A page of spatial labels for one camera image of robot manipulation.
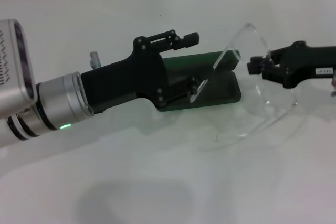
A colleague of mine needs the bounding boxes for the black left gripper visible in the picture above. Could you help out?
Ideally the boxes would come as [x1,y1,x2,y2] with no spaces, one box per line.
[80,29,202,116]

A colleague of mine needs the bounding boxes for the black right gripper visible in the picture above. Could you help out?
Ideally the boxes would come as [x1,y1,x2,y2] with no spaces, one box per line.
[246,40,336,90]

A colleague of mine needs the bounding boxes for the clear white glasses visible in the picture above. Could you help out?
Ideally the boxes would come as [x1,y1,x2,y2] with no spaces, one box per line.
[188,22,299,154]

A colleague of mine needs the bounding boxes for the green glasses case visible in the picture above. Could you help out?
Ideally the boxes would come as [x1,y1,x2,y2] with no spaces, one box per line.
[157,50,243,114]

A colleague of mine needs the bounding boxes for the silver plug on left gripper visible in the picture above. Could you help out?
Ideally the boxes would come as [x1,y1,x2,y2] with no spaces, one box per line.
[89,51,102,69]

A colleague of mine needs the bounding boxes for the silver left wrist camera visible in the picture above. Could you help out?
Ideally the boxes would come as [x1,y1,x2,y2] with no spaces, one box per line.
[0,18,38,118]

